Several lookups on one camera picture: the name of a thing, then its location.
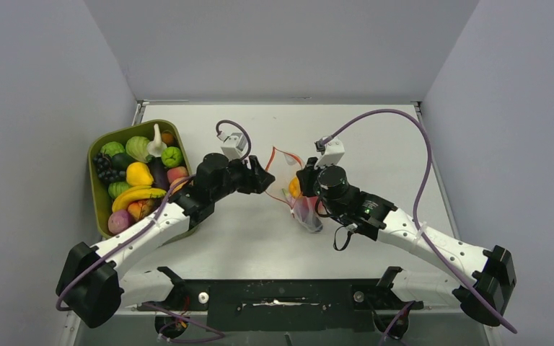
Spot orange toy bell pepper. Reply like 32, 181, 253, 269
288, 177, 302, 199

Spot black toy grapes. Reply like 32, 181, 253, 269
92, 153, 126, 185

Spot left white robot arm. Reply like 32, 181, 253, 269
56, 153, 276, 328

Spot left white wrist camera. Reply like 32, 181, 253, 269
217, 133, 248, 160

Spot peach toy fruit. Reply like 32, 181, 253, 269
127, 199, 157, 222

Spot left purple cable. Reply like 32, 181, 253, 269
56, 119, 253, 312

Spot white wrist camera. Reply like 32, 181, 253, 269
217, 133, 248, 160
315, 136, 345, 169

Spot white toy garlic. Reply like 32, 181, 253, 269
146, 124, 167, 157

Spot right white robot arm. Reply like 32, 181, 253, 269
296, 158, 516, 333

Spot green toy cabbage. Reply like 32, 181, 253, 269
100, 141, 126, 157

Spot clear zip bag orange zipper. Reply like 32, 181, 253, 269
265, 146, 309, 230

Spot dark green toy avocado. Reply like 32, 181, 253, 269
110, 152, 136, 172

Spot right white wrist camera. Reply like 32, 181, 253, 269
315, 136, 345, 169

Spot yellow toy bell pepper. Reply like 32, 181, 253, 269
126, 162, 154, 187

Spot purple toy onion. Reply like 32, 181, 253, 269
107, 210, 135, 236

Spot yellow toy banana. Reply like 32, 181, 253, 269
112, 185, 167, 213

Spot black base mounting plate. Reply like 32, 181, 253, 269
159, 267, 405, 332

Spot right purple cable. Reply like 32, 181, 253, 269
316, 108, 518, 346

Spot olive green food bin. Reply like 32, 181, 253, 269
87, 120, 192, 239

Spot red toy apple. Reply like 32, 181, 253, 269
307, 197, 330, 218

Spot light green toy lettuce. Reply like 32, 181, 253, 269
125, 136, 151, 163

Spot striped green toy melon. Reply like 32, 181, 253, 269
107, 181, 131, 200

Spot pink toy peach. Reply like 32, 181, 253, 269
167, 166, 189, 184

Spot purple cable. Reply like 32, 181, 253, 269
316, 108, 518, 346
56, 119, 253, 312

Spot small orange toy fruit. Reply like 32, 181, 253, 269
161, 131, 177, 147

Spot dark purple toy eggplant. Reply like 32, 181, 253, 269
148, 157, 170, 191

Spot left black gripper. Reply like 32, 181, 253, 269
211, 154, 273, 202

